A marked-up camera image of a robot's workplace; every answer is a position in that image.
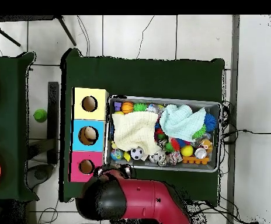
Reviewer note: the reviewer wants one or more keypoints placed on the cream waffle cloth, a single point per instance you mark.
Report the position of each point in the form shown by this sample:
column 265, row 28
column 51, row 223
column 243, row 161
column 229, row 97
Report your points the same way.
column 135, row 130

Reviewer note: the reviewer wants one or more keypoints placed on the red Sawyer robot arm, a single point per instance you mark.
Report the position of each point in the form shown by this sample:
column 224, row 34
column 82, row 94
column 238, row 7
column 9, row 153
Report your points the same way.
column 144, row 198

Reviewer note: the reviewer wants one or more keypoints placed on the shallow mesh bin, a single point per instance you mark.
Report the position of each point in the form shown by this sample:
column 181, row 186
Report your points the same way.
column 149, row 165

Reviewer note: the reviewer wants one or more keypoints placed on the wooden box with three holes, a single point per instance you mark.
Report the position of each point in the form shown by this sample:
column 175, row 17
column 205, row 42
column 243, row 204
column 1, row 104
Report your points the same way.
column 79, row 144

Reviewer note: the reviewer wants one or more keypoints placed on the green spiky ball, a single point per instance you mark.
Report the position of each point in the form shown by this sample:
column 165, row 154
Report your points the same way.
column 140, row 107

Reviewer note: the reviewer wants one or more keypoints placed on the small orange basketball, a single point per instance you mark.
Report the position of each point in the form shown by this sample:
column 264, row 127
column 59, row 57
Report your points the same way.
column 127, row 107

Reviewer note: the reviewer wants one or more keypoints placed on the purple toy block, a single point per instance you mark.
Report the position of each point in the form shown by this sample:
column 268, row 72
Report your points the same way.
column 117, row 106

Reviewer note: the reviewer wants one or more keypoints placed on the small soccer ball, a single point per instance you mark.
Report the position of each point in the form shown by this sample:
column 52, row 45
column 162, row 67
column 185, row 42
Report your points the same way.
column 137, row 153

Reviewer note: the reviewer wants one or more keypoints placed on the globe print ball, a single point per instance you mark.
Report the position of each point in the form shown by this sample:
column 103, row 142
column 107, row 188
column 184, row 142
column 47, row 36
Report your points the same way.
column 116, row 154

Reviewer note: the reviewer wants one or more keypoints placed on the mint green waffle cloth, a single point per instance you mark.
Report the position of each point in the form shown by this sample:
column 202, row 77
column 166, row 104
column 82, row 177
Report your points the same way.
column 180, row 123

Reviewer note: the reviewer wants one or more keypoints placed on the dark green table cloth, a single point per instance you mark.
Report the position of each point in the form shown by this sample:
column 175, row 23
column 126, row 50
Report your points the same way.
column 144, row 77

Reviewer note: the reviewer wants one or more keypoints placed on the yellow ball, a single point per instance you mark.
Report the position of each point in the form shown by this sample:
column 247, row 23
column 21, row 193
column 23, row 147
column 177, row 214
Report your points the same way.
column 187, row 150

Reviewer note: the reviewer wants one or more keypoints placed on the orange building brick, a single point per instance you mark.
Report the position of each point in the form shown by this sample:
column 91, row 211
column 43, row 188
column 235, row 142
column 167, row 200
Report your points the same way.
column 196, row 160

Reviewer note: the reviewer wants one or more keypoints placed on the blue spiky ball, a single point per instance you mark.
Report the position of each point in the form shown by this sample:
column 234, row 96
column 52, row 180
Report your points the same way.
column 210, row 122

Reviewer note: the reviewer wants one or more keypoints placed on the black upright panel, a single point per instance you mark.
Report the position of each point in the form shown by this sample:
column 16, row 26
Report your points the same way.
column 53, row 121

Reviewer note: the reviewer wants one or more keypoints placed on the grey stand base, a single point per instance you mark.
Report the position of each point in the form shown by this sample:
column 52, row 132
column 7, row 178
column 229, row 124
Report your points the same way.
column 39, row 175

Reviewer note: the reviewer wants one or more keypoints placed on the green cloth side table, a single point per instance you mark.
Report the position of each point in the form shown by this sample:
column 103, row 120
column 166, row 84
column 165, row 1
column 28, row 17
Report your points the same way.
column 9, row 116

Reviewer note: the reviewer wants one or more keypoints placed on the black metal frame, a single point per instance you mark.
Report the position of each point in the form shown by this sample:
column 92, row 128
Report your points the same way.
column 66, row 30

